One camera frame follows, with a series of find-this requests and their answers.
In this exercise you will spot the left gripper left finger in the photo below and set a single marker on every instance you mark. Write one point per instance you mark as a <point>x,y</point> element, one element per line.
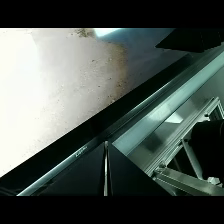
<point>83,176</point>

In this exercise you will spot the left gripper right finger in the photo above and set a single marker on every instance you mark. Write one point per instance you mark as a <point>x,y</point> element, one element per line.
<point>133,180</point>

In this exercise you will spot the black garment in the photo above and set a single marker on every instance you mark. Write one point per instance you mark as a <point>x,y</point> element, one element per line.
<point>193,39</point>

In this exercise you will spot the silver frame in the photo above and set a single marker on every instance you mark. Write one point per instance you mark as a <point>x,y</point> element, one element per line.
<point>186,100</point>

